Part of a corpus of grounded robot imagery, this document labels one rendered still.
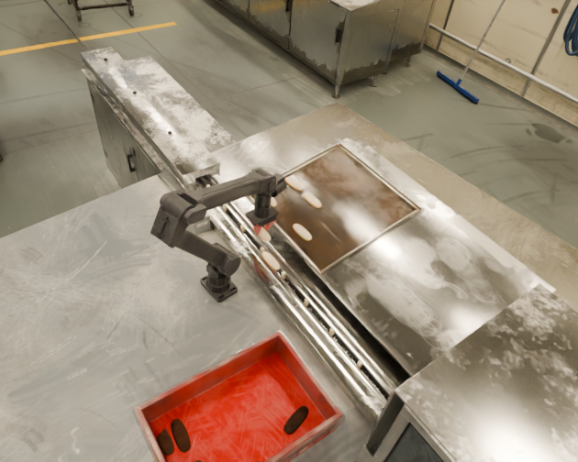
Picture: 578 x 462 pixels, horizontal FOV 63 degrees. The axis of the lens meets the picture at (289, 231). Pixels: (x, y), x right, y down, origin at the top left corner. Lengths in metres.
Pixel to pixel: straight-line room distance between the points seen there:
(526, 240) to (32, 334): 1.91
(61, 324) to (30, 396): 0.25
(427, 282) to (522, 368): 0.64
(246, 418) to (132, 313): 0.53
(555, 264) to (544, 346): 1.01
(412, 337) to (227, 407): 0.62
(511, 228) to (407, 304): 0.77
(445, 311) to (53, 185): 2.73
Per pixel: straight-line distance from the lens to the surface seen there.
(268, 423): 1.46
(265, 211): 1.62
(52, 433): 1.54
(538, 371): 1.17
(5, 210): 3.48
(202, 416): 1.47
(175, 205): 1.26
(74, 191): 3.48
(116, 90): 2.62
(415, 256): 1.76
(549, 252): 2.23
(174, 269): 1.77
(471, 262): 1.80
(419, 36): 5.22
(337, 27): 4.29
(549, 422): 1.11
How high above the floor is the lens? 2.17
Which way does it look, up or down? 45 degrees down
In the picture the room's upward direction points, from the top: 7 degrees clockwise
